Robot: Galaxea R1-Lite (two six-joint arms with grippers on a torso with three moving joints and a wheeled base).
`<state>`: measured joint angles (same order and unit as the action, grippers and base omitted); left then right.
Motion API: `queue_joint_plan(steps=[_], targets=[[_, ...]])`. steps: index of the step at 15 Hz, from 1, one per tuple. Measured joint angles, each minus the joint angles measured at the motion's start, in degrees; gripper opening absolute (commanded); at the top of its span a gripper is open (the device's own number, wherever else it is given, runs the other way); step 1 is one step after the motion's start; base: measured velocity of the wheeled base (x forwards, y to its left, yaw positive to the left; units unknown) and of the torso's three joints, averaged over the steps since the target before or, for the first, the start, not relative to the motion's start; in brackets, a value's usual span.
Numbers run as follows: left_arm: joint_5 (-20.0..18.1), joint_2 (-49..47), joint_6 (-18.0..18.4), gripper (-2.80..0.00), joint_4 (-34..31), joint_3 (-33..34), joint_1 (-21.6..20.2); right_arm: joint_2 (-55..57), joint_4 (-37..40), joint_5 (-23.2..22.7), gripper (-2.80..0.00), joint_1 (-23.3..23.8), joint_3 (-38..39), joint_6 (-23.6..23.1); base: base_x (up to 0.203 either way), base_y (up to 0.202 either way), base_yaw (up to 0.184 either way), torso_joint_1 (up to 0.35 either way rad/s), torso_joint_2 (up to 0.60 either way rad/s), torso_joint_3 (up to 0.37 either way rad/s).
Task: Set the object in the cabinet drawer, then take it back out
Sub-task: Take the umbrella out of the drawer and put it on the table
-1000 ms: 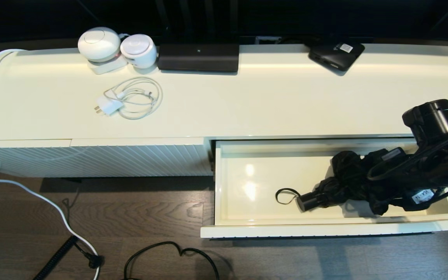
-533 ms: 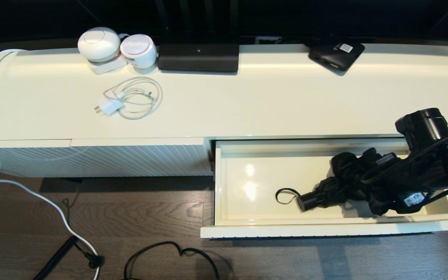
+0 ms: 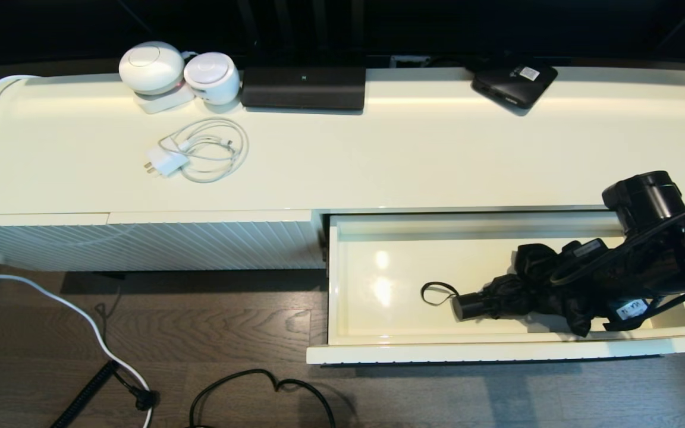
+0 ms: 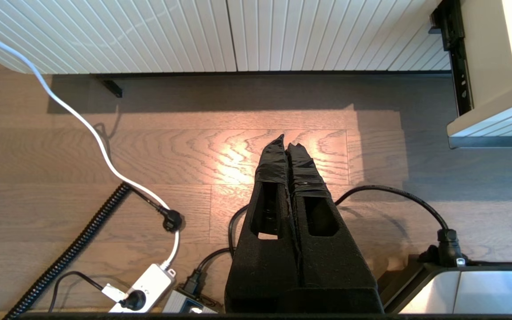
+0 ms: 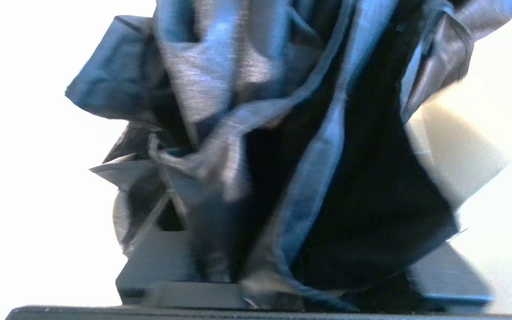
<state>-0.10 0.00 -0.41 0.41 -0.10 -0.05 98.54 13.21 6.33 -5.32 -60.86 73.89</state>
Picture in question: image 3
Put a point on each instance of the white wall socket plate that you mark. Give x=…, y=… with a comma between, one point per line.
x=409, y=61

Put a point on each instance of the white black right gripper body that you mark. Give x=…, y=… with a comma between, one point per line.
x=607, y=282

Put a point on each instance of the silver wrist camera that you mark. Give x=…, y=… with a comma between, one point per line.
x=585, y=248

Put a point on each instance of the black umbrella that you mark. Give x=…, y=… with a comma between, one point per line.
x=515, y=294

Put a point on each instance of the black set-top box with sticker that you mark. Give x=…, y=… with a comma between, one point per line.
x=512, y=86

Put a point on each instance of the white charger plug adapter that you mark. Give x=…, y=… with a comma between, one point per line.
x=167, y=162

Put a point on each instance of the white fluted drawer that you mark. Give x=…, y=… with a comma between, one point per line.
x=390, y=279

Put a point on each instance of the small white round device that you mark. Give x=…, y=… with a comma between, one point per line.
x=211, y=78

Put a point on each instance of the white flat device base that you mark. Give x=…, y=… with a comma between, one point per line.
x=163, y=104

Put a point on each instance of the large white round device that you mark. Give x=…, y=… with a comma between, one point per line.
x=151, y=66

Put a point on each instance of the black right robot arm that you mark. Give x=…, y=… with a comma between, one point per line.
x=675, y=249

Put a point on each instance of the black rectangular router box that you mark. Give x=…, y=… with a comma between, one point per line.
x=304, y=89

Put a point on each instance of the white fluted cabinet front panel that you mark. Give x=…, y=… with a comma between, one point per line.
x=211, y=244

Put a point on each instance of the white sideboard cabinet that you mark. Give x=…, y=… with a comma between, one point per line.
x=378, y=154

